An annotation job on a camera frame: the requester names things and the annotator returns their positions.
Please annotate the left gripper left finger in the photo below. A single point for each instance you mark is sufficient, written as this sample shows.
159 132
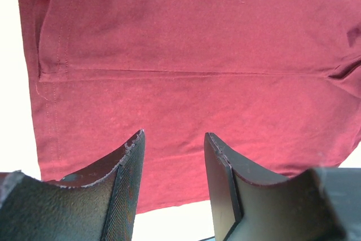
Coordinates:
97 202

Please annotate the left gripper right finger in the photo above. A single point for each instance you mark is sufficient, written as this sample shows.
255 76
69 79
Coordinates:
250 202

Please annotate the dark maroon t shirt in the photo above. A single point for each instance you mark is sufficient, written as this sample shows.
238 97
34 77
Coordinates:
277 80

